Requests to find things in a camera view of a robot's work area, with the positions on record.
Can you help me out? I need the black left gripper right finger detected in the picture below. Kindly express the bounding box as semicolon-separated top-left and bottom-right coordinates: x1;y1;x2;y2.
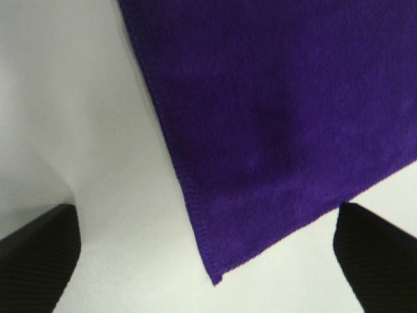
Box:
333;203;416;312

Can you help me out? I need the purple towel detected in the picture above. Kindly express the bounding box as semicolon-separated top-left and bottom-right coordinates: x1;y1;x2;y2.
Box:
119;1;416;284

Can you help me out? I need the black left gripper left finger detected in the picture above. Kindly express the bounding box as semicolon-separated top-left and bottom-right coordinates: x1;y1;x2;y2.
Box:
1;204;80;312

